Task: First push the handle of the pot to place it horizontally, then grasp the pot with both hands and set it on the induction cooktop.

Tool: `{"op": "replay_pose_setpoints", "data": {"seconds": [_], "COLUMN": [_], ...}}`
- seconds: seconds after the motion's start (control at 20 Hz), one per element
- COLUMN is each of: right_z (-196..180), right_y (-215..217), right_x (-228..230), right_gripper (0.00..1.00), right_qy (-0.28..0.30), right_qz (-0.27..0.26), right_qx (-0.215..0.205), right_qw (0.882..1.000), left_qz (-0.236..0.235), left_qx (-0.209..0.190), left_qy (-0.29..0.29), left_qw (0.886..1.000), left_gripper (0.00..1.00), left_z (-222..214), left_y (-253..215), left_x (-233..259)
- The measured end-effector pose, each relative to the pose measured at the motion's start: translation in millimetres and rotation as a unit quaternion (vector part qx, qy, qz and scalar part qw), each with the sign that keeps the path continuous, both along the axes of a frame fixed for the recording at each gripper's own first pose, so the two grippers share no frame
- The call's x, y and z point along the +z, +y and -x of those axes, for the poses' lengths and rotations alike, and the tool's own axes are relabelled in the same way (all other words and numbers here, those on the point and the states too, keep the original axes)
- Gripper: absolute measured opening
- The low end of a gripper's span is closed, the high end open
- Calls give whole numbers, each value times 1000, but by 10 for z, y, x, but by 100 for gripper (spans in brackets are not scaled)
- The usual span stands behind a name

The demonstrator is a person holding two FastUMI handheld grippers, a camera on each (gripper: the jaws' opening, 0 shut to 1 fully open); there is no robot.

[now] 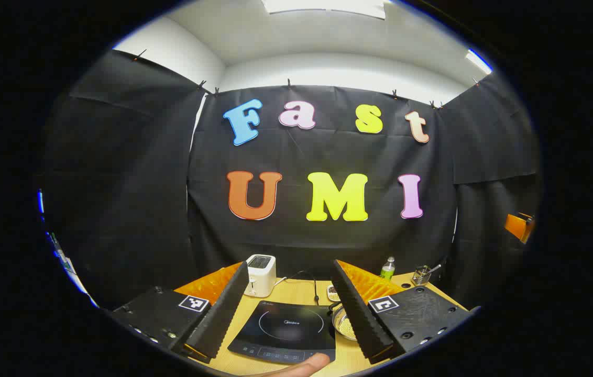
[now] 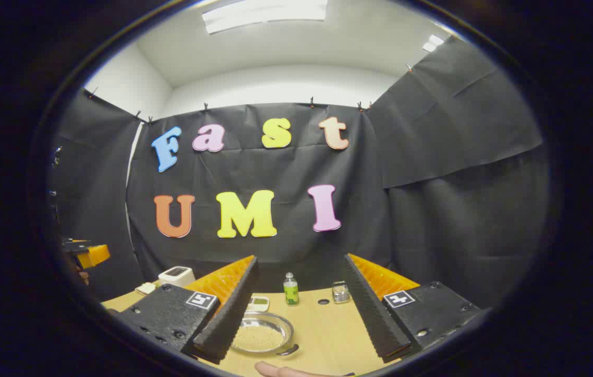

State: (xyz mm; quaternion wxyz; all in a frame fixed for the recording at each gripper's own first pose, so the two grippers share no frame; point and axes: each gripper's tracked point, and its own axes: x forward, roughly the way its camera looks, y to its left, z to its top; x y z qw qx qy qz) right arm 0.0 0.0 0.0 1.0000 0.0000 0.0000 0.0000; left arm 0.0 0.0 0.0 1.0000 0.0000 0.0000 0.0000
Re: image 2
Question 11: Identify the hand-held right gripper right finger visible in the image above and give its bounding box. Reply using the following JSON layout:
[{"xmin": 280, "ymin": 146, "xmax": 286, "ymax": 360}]
[{"xmin": 344, "ymin": 253, "xmax": 486, "ymax": 363}]

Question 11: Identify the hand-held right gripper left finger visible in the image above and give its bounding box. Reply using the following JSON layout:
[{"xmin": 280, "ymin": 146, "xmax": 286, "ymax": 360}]
[{"xmin": 116, "ymin": 255, "xmax": 259, "ymax": 365}]

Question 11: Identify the steel pot with black handle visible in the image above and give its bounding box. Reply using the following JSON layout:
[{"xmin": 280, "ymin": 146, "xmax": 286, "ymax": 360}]
[{"xmin": 232, "ymin": 312, "xmax": 300, "ymax": 357}]

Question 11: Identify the green drink bottle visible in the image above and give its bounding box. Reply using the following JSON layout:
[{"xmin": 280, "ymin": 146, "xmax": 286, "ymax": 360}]
[{"xmin": 283, "ymin": 272, "xmax": 300, "ymax": 306}]

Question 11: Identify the white toaster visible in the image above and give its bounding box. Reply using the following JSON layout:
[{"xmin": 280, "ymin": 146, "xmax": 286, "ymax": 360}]
[{"xmin": 158, "ymin": 266, "xmax": 196, "ymax": 289}]

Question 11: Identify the large ceiling light panel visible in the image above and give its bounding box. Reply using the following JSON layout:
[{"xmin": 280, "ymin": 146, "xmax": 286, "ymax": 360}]
[{"xmin": 202, "ymin": 0, "xmax": 328, "ymax": 35}]

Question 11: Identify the wire mesh holder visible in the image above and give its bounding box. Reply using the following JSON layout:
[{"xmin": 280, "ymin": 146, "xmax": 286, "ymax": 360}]
[{"xmin": 332, "ymin": 281, "xmax": 352, "ymax": 304}]

